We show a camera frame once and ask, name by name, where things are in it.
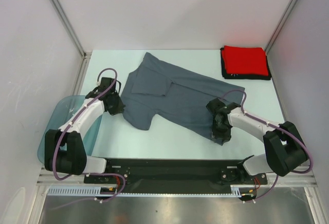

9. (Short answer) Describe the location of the grey t shirt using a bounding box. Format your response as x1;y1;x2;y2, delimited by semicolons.
121;52;245;140

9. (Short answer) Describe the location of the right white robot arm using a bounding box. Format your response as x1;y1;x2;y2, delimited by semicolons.
207;99;313;183

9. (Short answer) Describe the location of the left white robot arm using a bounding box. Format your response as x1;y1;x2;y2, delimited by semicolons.
44;77;125;183

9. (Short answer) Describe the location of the teal transparent plastic bin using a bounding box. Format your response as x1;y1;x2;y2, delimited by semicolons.
38;95;102;163

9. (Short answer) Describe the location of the red folded t shirt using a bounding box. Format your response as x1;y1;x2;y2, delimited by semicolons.
223;46;269;77

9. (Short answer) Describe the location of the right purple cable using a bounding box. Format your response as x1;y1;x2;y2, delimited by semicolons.
221;89;315;204

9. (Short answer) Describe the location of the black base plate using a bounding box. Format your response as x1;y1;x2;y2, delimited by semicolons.
84;159;268;193

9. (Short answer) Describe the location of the aluminium front rail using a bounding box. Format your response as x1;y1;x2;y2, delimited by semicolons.
35;164;316;188

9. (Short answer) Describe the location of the white slotted cable duct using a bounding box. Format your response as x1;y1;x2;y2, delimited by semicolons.
47;185;256;198

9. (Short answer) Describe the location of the left aluminium frame post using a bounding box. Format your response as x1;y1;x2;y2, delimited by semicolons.
49;0;86;58

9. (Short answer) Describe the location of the aluminium frame post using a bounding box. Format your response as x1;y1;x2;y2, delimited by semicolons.
264;0;312;52
49;0;86;58

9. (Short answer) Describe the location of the right aluminium frame post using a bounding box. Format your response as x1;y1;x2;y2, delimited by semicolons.
264;0;312;52

